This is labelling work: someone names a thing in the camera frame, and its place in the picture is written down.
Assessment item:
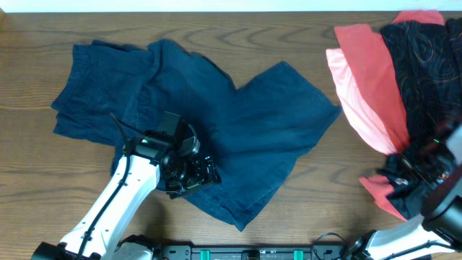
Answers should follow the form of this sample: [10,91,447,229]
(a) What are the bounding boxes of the navy shorts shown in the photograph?
[51,40,154,146]
[119,40,341,230]

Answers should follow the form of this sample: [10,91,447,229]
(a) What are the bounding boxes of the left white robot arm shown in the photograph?
[32,134,221,260]

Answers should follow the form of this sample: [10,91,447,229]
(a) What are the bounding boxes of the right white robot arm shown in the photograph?
[340,121,461,259]

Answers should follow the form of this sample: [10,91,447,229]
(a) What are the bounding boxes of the black patterned shorts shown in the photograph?
[379,21,461,220]

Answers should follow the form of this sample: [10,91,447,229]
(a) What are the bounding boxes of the red orange shorts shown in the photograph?
[326,11,461,220]

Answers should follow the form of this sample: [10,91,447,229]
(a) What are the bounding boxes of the folded navy shorts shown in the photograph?
[51,40,154,146]

